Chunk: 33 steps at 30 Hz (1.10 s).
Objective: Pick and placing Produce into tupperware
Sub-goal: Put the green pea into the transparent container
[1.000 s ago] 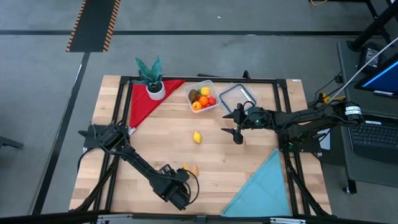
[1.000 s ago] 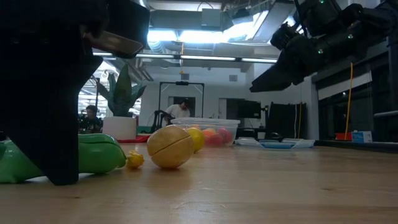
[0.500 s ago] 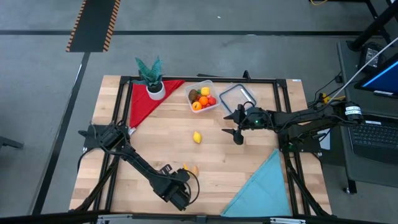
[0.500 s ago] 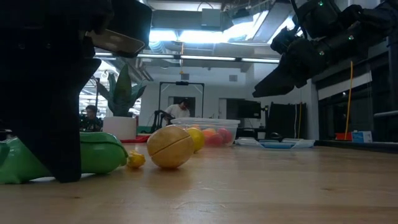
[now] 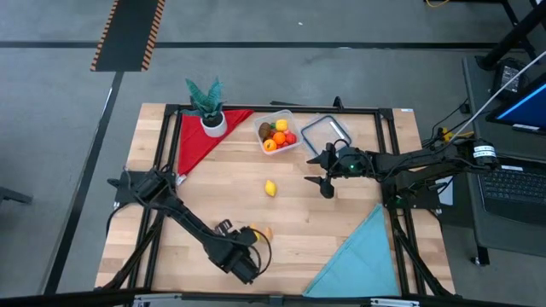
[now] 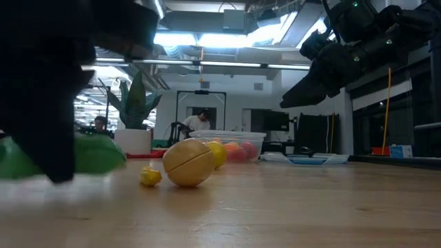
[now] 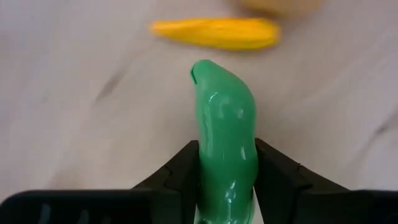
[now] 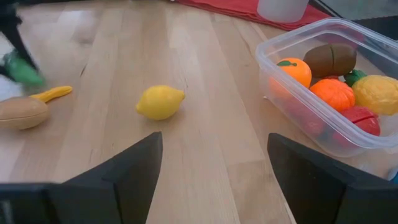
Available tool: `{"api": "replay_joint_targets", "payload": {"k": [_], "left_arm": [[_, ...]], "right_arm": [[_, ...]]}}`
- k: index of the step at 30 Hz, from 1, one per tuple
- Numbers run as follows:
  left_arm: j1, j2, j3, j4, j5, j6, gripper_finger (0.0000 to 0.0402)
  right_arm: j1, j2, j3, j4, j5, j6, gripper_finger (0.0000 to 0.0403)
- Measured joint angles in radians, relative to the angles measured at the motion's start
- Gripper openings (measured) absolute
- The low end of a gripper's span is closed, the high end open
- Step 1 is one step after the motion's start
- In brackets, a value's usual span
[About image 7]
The small yellow toy pepper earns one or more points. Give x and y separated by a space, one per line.
217 32

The tan toy potato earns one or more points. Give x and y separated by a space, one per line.
280 4

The green toy cucumber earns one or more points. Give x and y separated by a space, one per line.
227 130

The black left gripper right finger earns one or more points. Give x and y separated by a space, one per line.
280 183

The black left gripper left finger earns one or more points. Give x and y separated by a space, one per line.
183 186

